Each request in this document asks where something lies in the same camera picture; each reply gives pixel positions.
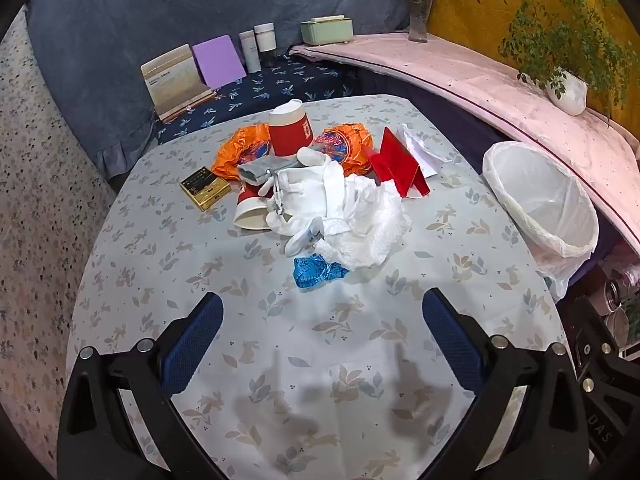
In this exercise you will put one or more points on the red paper cup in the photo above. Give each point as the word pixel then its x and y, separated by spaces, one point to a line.
pixel 250 207
pixel 287 132

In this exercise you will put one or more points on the white paper receipt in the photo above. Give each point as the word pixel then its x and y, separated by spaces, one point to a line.
pixel 420 152

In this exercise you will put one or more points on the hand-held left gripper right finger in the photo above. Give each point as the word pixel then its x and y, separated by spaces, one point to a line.
pixel 450 345

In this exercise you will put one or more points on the orange snack wrapper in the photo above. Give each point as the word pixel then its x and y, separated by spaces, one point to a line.
pixel 345 145
pixel 240 150

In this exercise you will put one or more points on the green tissue box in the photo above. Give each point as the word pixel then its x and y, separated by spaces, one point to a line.
pixel 325 32

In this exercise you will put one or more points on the green plant in white pot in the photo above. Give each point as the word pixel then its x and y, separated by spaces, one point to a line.
pixel 567 92

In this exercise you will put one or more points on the purple card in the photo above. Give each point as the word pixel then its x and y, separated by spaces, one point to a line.
pixel 217 62

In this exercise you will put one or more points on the beige open book box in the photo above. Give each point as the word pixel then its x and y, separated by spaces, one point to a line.
pixel 170 77

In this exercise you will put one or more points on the white jar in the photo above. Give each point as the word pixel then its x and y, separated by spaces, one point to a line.
pixel 265 37

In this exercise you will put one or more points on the blue foil wrapper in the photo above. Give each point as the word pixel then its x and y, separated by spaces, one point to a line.
pixel 315 270

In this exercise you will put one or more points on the pink dotted cloth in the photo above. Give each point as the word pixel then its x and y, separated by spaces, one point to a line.
pixel 450 75

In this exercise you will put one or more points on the yellow patterned cloth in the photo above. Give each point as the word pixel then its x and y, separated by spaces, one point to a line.
pixel 465 10

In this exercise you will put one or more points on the dark purple cloth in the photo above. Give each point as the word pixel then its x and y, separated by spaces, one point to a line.
pixel 430 105

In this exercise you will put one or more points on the leaf-print tablecloth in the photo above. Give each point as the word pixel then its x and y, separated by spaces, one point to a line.
pixel 300 360

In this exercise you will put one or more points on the gold cigarette box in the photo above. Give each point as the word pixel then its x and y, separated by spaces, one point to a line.
pixel 205 187

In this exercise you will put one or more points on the white paper towel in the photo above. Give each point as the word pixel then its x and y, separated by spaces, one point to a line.
pixel 375 225

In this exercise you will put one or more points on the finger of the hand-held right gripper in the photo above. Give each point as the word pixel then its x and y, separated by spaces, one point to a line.
pixel 597 330

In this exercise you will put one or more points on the grey pouch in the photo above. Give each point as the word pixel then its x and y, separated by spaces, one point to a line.
pixel 270 166

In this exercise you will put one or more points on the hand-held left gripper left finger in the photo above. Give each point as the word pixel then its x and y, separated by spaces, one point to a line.
pixel 192 345

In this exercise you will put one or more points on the blue-grey blanket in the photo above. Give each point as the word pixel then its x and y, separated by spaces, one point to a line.
pixel 125 20

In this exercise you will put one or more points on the navy leaf-print cloth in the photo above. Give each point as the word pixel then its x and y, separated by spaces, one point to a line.
pixel 280 85

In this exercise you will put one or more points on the glass vase with red flowers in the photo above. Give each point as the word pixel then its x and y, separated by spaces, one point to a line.
pixel 419 22

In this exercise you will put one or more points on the white tube bottle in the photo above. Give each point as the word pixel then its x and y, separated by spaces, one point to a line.
pixel 249 52

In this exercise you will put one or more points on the glass jar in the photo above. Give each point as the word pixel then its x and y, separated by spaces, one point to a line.
pixel 616 292

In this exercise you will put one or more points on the white lined trash bin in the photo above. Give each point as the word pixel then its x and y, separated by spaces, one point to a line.
pixel 540 195

